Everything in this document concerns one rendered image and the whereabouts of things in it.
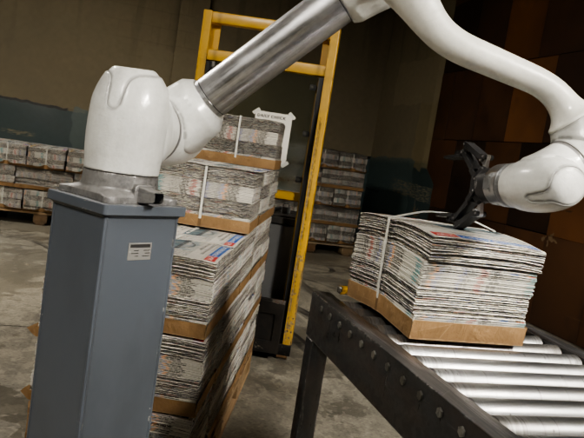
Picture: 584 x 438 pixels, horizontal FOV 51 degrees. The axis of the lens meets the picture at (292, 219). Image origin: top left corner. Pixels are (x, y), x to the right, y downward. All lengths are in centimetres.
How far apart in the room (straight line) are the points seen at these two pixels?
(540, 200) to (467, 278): 26
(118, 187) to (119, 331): 29
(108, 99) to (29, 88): 750
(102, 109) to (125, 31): 752
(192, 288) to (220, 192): 62
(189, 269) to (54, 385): 50
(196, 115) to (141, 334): 50
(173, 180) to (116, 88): 104
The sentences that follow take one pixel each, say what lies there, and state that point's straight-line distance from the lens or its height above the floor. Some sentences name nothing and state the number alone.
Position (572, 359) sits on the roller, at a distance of 151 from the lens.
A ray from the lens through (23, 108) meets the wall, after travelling 875.
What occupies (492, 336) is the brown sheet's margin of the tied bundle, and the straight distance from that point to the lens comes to 142.
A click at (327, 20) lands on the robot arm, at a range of 140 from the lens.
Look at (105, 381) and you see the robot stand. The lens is 133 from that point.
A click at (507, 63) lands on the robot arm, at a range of 126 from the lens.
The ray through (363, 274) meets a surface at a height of 88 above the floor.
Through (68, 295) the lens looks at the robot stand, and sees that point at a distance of 132.
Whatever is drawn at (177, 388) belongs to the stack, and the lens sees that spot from 179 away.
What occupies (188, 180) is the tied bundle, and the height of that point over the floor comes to 100.
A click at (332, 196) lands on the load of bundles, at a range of 754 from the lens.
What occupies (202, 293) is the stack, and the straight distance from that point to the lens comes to 170.
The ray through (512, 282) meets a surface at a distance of 141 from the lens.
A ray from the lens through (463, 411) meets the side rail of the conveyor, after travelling 101.
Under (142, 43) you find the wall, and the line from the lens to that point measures 876.
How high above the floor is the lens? 114
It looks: 6 degrees down
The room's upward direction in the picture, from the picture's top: 9 degrees clockwise
